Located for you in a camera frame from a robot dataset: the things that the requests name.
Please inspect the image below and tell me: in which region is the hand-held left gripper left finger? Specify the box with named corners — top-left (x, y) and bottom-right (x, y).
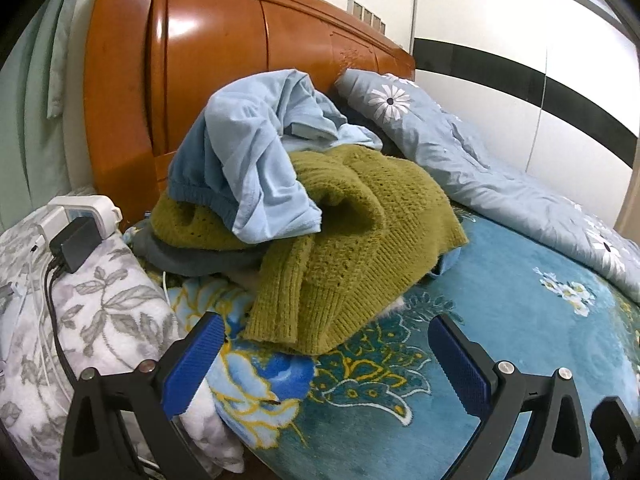
top-left (59, 311), bottom-right (227, 480)

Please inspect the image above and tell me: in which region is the pile of clothes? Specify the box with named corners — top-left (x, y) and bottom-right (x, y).
top-left (167, 120), bottom-right (241, 231)

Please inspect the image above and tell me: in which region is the light blue cloth piece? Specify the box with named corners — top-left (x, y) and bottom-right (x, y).
top-left (425, 247), bottom-right (463, 278)

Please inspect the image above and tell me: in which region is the black charger adapter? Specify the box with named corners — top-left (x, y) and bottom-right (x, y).
top-left (49, 217), bottom-right (103, 273)

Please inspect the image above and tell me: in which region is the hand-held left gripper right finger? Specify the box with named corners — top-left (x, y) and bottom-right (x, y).
top-left (428, 313), bottom-right (593, 480)

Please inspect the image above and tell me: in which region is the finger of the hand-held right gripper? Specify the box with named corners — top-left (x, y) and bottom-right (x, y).
top-left (590, 396), bottom-right (640, 480)

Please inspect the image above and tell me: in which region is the olive green knit sweater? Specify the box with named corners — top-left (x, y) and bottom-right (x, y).
top-left (150, 145), bottom-right (469, 356)

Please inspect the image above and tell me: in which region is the orange wooden headboard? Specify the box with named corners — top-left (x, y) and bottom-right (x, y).
top-left (82, 0), bottom-right (417, 226)

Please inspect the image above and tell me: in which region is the white power strip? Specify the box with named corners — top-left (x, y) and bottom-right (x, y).
top-left (35, 195), bottom-right (123, 241)

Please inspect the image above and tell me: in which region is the black cable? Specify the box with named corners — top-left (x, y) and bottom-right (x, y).
top-left (44, 260), bottom-right (91, 396)

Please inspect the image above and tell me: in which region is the grey wall switch panel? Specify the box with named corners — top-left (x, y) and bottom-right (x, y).
top-left (346, 0), bottom-right (388, 33)

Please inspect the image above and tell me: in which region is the light blue garment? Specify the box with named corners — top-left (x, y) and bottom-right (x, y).
top-left (204, 69), bottom-right (383, 242)

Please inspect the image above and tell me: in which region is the grey garment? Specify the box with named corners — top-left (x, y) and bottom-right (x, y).
top-left (131, 230), bottom-right (266, 277)

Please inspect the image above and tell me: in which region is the white wardrobe with black stripe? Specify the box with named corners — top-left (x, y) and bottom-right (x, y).
top-left (412, 0), bottom-right (640, 231)

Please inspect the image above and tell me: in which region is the pale green curtain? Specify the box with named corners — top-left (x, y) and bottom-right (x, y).
top-left (0, 0), bottom-right (96, 231)

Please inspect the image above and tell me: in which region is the pale blue daisy quilt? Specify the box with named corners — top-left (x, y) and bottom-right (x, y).
top-left (334, 67), bottom-right (640, 303)

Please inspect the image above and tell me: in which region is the teal floral blanket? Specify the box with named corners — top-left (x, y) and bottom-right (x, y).
top-left (122, 200), bottom-right (640, 480)

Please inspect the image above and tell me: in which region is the grey leaf print pillow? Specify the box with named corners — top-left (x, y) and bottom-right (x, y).
top-left (0, 205), bottom-right (246, 480)

